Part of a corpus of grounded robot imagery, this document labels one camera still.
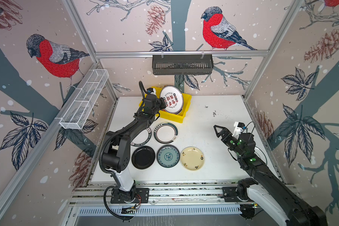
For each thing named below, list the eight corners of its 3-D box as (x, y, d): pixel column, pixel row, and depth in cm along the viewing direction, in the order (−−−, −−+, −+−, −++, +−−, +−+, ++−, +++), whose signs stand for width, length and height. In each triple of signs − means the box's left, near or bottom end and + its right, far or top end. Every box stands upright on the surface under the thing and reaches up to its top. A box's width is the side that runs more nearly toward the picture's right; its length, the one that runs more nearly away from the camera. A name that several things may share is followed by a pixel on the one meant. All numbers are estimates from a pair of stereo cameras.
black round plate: (130, 169, 84) (129, 167, 82) (134, 147, 93) (133, 145, 91) (154, 169, 84) (153, 167, 82) (156, 147, 93) (155, 145, 91)
